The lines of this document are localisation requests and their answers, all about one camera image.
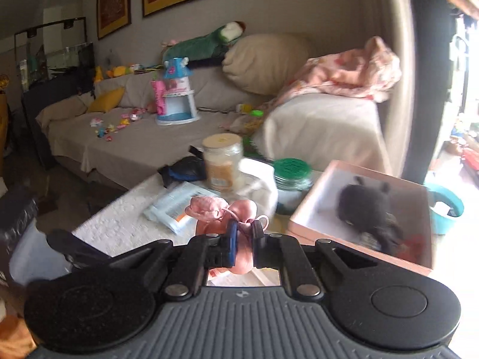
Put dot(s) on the white table mat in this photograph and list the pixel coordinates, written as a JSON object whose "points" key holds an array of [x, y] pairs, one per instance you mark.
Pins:
{"points": [[119, 224]]}

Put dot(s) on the grey sofa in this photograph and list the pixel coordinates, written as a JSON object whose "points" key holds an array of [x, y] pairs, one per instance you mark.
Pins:
{"points": [[149, 146]]}

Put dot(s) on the glass aquarium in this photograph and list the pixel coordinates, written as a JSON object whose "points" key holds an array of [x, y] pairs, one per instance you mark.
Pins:
{"points": [[48, 52]]}

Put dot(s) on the pile of small colourful toys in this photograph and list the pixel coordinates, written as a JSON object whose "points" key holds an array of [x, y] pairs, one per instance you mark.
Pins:
{"points": [[119, 123]]}

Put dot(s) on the yellow cushion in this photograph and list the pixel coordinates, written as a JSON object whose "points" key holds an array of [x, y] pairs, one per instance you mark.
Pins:
{"points": [[106, 100]]}

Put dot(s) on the small yellow toy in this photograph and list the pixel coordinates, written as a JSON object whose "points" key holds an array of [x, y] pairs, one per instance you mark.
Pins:
{"points": [[243, 108]]}

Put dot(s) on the beige cushion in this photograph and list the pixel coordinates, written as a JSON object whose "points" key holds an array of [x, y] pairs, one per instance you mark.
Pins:
{"points": [[61, 110]]}

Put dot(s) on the blue pink white container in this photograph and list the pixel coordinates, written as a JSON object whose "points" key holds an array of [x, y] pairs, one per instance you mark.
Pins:
{"points": [[176, 101]]}

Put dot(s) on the black fabric pouch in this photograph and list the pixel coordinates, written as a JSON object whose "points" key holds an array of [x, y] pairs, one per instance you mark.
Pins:
{"points": [[185, 170]]}

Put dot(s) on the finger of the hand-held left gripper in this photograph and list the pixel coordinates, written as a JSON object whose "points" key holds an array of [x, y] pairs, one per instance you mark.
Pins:
{"points": [[75, 246]]}

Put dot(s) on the pink plush toy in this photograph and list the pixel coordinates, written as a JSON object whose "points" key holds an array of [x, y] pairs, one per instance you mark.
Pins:
{"points": [[209, 207]]}

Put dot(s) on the yellow plush toy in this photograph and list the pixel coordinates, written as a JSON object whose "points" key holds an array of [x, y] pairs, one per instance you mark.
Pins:
{"points": [[118, 71]]}

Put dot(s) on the green plush toy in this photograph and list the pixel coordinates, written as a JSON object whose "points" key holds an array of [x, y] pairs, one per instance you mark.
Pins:
{"points": [[198, 43]]}

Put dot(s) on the black plush toy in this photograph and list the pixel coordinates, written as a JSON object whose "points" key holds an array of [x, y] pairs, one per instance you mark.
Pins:
{"points": [[365, 209]]}

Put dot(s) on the teal basin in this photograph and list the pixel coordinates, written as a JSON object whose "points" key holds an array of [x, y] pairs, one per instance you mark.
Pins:
{"points": [[445, 209]]}

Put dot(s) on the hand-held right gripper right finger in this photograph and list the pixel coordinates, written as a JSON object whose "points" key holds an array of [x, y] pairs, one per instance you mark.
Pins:
{"points": [[256, 240]]}

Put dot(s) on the glass jar with green lid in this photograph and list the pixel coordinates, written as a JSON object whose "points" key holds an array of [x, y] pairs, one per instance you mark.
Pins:
{"points": [[292, 175]]}

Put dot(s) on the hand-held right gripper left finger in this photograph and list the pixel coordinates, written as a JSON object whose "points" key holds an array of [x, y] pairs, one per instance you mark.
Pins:
{"points": [[232, 240]]}

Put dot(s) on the light blue packet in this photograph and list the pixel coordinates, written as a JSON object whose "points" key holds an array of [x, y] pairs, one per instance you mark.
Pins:
{"points": [[172, 205]]}

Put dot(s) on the pink printed blanket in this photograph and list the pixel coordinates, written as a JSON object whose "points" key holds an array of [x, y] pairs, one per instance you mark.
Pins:
{"points": [[351, 71]]}

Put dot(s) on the bottle with green cap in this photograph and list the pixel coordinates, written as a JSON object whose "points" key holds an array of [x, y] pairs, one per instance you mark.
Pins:
{"points": [[250, 125]]}

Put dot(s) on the glass jar with cream lid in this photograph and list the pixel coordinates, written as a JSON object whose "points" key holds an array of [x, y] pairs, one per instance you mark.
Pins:
{"points": [[222, 164]]}

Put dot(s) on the beige pillow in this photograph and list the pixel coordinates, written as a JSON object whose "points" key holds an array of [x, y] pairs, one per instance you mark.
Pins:
{"points": [[262, 63]]}

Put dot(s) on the narrow framed red picture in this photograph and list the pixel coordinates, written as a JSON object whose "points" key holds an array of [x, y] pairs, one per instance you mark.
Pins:
{"points": [[114, 2]]}

